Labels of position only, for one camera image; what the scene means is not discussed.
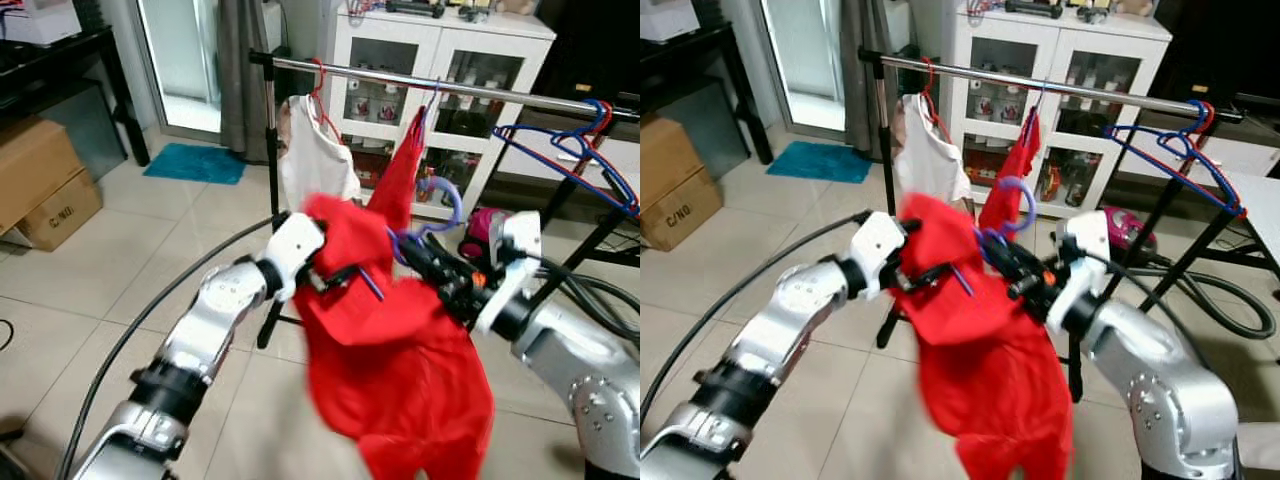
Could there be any red garment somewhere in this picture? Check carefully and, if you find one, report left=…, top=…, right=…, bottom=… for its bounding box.
left=290, top=192, right=497, bottom=480
left=978, top=105, right=1042, bottom=233
left=890, top=190, right=1077, bottom=480
left=365, top=105, right=432, bottom=233

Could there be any red plastic hanger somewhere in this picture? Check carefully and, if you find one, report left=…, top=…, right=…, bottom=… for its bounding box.
left=918, top=57, right=957, bottom=141
left=305, top=58, right=347, bottom=141
left=555, top=105, right=641, bottom=217
left=1165, top=100, right=1249, bottom=217

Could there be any blue plastic hanger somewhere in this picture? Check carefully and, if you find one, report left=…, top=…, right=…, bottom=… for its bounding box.
left=493, top=98, right=641, bottom=217
left=1105, top=100, right=1246, bottom=217

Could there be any pink vacuum cleaner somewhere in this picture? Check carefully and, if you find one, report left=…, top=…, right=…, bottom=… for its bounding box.
left=1100, top=205, right=1160, bottom=257
left=458, top=207, right=513, bottom=264

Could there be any white garment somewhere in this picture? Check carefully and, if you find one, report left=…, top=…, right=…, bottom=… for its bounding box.
left=278, top=95, right=363, bottom=213
left=893, top=93, right=974, bottom=203

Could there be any blue floor mat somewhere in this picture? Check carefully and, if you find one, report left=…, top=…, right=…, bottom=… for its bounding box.
left=765, top=140, right=875, bottom=185
left=143, top=142, right=249, bottom=187

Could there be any grey curtain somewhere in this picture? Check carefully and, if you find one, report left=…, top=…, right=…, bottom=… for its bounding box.
left=840, top=0, right=898, bottom=163
left=218, top=0, right=273, bottom=163

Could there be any white table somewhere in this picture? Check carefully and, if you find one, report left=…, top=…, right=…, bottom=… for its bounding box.
left=588, top=135, right=641, bottom=206
left=1222, top=168, right=1280, bottom=269

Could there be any white glass-door cabinet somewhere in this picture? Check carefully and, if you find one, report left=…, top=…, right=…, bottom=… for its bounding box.
left=945, top=6, right=1174, bottom=219
left=325, top=8, right=557, bottom=223

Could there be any plain cardboard box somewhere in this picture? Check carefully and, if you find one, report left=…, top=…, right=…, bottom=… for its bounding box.
left=640, top=115, right=707, bottom=213
left=0, top=115, right=87, bottom=237

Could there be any cardboard box with print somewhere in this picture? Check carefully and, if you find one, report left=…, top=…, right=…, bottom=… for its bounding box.
left=640, top=168, right=724, bottom=252
left=15, top=168, right=104, bottom=252

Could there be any glass door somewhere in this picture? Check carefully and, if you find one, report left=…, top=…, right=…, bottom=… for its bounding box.
left=760, top=0, right=847, bottom=133
left=135, top=0, right=224, bottom=137

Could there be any black desk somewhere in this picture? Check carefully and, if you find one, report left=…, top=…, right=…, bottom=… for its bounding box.
left=640, top=24, right=774, bottom=167
left=0, top=27, right=152, bottom=168

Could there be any white box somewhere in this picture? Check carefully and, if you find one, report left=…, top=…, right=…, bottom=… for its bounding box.
left=0, top=0, right=84, bottom=47
left=640, top=0, right=702, bottom=42

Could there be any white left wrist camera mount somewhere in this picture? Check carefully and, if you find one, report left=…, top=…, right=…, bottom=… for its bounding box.
left=262, top=212, right=327, bottom=303
left=848, top=210, right=907, bottom=301

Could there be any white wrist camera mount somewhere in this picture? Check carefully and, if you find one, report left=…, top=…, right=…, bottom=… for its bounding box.
left=848, top=210, right=907, bottom=301
left=1045, top=212, right=1113, bottom=337
left=472, top=210, right=544, bottom=337
left=262, top=212, right=327, bottom=303

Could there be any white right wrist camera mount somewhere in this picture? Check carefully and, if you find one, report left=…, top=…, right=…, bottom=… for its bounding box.
left=1045, top=212, right=1113, bottom=337
left=472, top=210, right=544, bottom=337

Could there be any black vacuum hose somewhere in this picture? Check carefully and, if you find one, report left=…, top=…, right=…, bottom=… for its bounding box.
left=530, top=250, right=641, bottom=347
left=1110, top=250, right=1280, bottom=343

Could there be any clothes rack with steel rail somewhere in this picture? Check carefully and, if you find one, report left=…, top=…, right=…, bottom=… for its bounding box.
left=858, top=47, right=1280, bottom=403
left=248, top=50, right=641, bottom=351

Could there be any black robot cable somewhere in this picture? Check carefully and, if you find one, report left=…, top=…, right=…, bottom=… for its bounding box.
left=55, top=213, right=293, bottom=480
left=640, top=208, right=873, bottom=433

